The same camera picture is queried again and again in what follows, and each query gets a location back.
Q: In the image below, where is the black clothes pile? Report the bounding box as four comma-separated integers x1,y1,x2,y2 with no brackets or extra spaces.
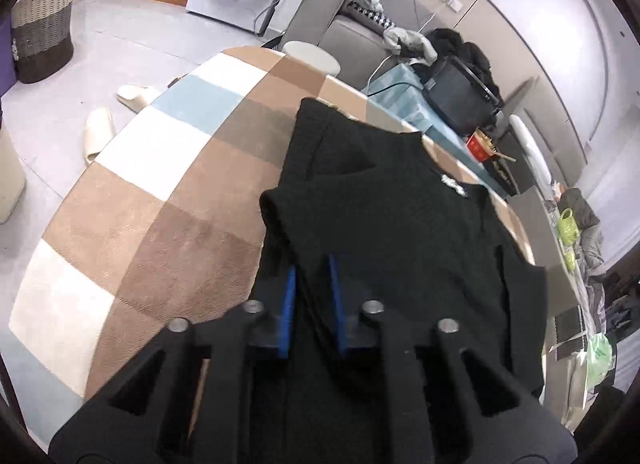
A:
426,28,501,99

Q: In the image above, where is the cream slipper near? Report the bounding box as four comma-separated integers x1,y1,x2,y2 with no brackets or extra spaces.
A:
84,106,115,165

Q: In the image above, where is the teal tablecloth side table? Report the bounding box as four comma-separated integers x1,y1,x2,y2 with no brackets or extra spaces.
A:
363,65,508,198

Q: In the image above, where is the grey sofa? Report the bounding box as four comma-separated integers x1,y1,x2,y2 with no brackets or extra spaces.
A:
281,0,402,91

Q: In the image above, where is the beige trash bin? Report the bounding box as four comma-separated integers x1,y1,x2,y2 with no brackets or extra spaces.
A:
0,128,26,224

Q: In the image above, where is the cream slipper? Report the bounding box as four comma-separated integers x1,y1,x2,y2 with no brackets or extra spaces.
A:
84,106,115,165
116,85,149,113

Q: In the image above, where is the green plastic bag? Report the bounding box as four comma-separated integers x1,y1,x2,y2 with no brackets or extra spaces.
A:
586,333,613,388

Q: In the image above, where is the woven laundry basket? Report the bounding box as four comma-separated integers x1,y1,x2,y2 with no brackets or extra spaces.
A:
11,0,74,84

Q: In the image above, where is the cream slipper far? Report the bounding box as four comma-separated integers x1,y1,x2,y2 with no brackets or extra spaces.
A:
116,85,149,113

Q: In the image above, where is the black rice cooker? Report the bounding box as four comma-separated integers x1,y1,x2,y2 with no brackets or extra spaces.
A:
423,56,501,137

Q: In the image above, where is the white round stool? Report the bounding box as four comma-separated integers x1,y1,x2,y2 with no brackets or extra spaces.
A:
281,41,341,76

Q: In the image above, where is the red instant noodle bowl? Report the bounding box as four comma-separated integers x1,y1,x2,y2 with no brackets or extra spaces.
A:
465,128,515,163

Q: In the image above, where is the black knit sweater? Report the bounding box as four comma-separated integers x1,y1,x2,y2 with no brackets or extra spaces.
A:
238,97,548,464

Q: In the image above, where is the checkered plush blanket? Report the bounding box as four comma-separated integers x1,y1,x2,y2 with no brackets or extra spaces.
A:
3,47,532,416

